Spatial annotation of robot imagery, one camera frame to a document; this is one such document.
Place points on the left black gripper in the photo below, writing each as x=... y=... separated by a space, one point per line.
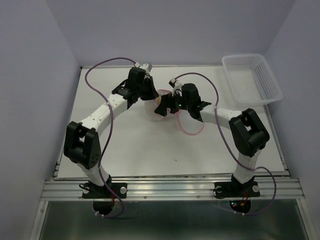
x=152 y=91

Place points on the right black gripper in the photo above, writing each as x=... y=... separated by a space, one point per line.
x=167 y=101

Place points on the white pink mesh laundry bag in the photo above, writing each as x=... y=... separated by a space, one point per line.
x=185 y=123

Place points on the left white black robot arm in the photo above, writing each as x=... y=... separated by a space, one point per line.
x=82 y=140

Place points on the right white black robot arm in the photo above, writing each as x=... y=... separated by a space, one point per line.
x=242 y=132

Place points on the white plastic perforated basket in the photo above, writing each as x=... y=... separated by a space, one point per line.
x=251 y=80

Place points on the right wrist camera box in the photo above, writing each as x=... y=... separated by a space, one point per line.
x=176 y=87

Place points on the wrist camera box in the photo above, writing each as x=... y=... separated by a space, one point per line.
x=146 y=66
x=176 y=87

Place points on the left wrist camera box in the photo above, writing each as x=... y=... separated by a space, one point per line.
x=146 y=66

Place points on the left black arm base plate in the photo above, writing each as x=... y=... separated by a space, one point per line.
x=92 y=191

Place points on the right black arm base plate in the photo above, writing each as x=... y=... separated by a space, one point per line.
x=234 y=190

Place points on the aluminium rail frame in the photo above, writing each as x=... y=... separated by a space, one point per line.
x=182 y=168

